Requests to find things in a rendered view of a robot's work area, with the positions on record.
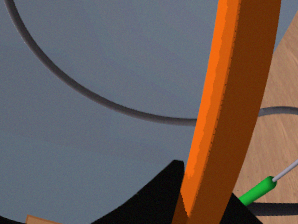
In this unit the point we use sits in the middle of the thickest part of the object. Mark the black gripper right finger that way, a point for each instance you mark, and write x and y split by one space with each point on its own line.
237 213

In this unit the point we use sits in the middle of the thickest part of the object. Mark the orange curved bar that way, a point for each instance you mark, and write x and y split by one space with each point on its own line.
240 59

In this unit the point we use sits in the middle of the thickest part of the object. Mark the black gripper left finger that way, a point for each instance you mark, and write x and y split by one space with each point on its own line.
153 204

